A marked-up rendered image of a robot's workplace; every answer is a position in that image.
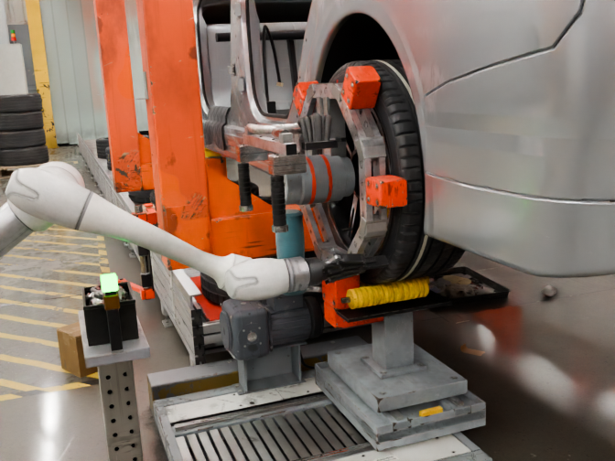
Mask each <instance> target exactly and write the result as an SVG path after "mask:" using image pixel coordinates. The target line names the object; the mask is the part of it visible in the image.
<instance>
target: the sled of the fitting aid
mask: <svg viewBox="0 0 615 461"><path fill-rule="evenodd" d="M315 381H316V384H317V385H318V387H319V388H320V389H321V390H322V391H323V392H324V393H325V394H326V395H327V396H328V398H329V399H330V400H331V401H332V402H333V403H334V404H335V405H336V406H337V408H338V409H339V410H340V411H341V412H342V413H343V414H344V415H345V416H346V418H347V419H348V420H349V421H350V422H351V423H352V424H353V425H354V426H355V427H356V429H357V430H358V431H359V432H360V433H361V434H362V435H363V436H364V437H365V439H366V440H367V441H368V442H369V443H370V444H371V445H372V446H373V447H374V449H375V450H376V451H377V452H379V451H383V450H386V449H390V448H394V447H397V446H401V445H409V444H412V443H416V442H420V441H424V440H427V439H431V438H435V437H439V436H442V435H446V434H453V433H456V432H460V431H465V430H469V429H472V428H476V427H480V426H483V425H486V402H485V401H484V400H482V399H481V398H479V397H478V396H477V395H475V394H474V393H472V392H471V391H469V390H468V392H467V393H464V394H460V395H456V396H452V397H448V398H444V399H440V400H435V401H432V402H424V403H420V404H416V405H412V406H407V407H404V408H400V409H395V410H391V411H387V412H383V413H378V412H376V411H375V410H374V409H373V408H372V407H371V405H370V404H369V403H367V402H366V401H365V400H364V399H363V398H362V397H361V396H360V394H359V393H358V392H356V391H355V390H354V389H353V388H352V387H351V386H350V385H349V383H348V382H346V381H345V380H344V379H343V378H342V377H341V376H340V375H339V374H338V373H337V372H336V371H335V370H334V369H333V368H332V367H331V366H330V365H329V364H328V362H327V361H324V362H320V363H315Z"/></svg>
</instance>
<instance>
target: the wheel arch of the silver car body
mask: <svg viewBox="0 0 615 461"><path fill-rule="evenodd" d="M381 59H400V60H401V62H402V59H401V57H400V54H399V52H398V50H397V48H396V46H395V44H394V42H393V40H392V39H391V37H390V35H389V34H388V32H387V31H386V29H385V28H384V26H383V25H382V24H381V23H380V21H379V20H378V19H377V18H376V17H374V16H373V15H372V14H370V13H368V12H366V11H364V10H361V9H351V10H348V11H346V12H344V13H343V14H342V15H340V16H339V17H338V18H337V19H336V20H335V22H334V23H333V24H332V26H331V28H330V29H329V32H328V34H327V35H326V37H325V39H324V42H323V44H322V47H321V50H320V52H319V55H318V61H317V65H316V68H315V73H314V78H313V81H318V83H329V81H330V79H331V78H332V76H333V75H334V73H335V72H336V71H337V70H338V69H339V68H340V67H342V66H343V65H345V64H347V63H349V62H352V61H360V60H381ZM402 64H403V67H404V70H405V66H404V63H403V62H402ZM405 74H406V77H407V73H406V71H405ZM407 79H408V77H407ZM408 83H409V86H410V90H411V92H412V89H411V85H410V82H409V80H408ZM412 96H413V100H414V103H415V99H414V95H413V92H412ZM415 111H416V107H415ZM416 116H417V112H416ZM417 121H418V116H417ZM418 126H419V121H418ZM419 132H420V126H419ZM420 138H421V132H420ZM421 145H422V138H421ZM422 153H423V145H422ZM423 162H424V153H423ZM425 172H426V171H425V162H424V175H425ZM425 219H426V175H425V218H424V233H425Z"/></svg>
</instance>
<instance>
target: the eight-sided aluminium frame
mask: <svg viewBox="0 0 615 461"><path fill-rule="evenodd" d="M342 86H343V83H332V82H329V83H312V84H309V86H308V89H307V95H306V99H305V101H304V105H303V108H302V112H301V114H300V117H302V118H303V117H304V116H307V117H309V115H311V114H312V113H316V112H317V104H316V101H317V97H321V98H322V99H324V97H329V99H336V100H337V102H338V104H339V107H340V109H341V112H342V114H343V117H344V119H345V122H346V124H347V125H348V128H349V130H350V133H351V137H352V139H353V142H354V143H355V145H356V148H357V153H358V157H359V184H360V212H361V221H360V227H359V229H358V230H357V232H356V234H355V236H354V239H353V241H352V243H351V246H350V248H349V249H348V250H347V251H346V250H344V249H342V248H341V247H339V246H338V245H337V244H336V242H335V240H334V237H333V235H332V232H331V229H330V226H329V223H328V220H327V217H326V214H325V212H324V209H323V207H322V204H321V203H315V204H308V205H299V208H300V209H301V211H302V212H303V217H304V220H305V222H306V224H307V229H308V232H309V235H310V238H311V240H312V243H313V246H314V252H315V254H316V255H317V257H318V258H319V259H320V260H322V261H324V260H326V259H331V258H333V257H334V256H333V253H335V252H337V253H340V254H346V253H362V254H363V255H364V258H367V257H373V256H374V254H375V252H376V250H377V248H378V247H379V245H380V243H381V241H382V239H383V237H385V235H386V232H387V224H388V219H387V209H380V208H377V207H374V214H372V205H369V204H367V203H366V177H371V176H372V164H371V161H372V162H373V176H374V177H377V176H386V165H385V158H386V157H387V155H386V151H385V144H384V141H383V137H382V136H381V134H380V132H379V130H378V127H377V125H376V123H375V121H374V119H373V117H372V114H371V111H370V109H369V108H368V109H355V110H350V109H349V107H348V106H347V104H346V102H345V101H344V100H343V98H342V96H341V91H342ZM315 104H316V106H315ZM314 107H315V109H314ZM313 111H314V112H313ZM359 119H360V120H359ZM363 130H364V131H363ZM366 136H367V137H366ZM302 142H304V137H303V134H295V143H296V144H297V152H299V153H303V154H305V150H302ZM312 208H313V210H314V212H315V215H316V218H317V221H318V225H319V228H320V230H321V233H322V236H323V239H324V241H323V242H322V239H321V237H320V234H319V231H318V227H317V224H316V222H315V219H314V216H313V213H312V210H311V209H312Z"/></svg>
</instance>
